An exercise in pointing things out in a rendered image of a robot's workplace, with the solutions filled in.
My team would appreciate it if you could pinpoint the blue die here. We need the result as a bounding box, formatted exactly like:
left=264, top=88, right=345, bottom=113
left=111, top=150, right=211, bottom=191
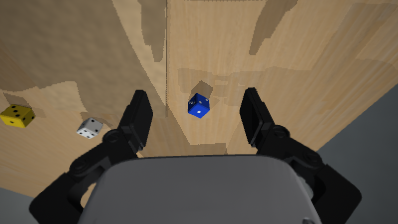
left=188, top=93, right=210, bottom=118

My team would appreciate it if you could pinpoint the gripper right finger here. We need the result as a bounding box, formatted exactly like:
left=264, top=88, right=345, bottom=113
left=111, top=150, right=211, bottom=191
left=239, top=87, right=362, bottom=224

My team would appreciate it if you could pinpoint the yellow die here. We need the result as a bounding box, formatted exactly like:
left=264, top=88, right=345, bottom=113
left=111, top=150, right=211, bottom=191
left=0, top=104, right=35, bottom=128

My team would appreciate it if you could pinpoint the tan square mat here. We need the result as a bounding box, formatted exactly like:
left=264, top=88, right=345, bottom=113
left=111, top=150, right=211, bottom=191
left=0, top=0, right=167, bottom=119

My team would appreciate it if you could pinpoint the white die with black pips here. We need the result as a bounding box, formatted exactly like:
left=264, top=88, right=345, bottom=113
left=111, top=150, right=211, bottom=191
left=77, top=117, right=103, bottom=138

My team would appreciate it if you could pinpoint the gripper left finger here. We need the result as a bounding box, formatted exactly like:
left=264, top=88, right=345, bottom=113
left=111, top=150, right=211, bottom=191
left=29, top=90, right=153, bottom=224

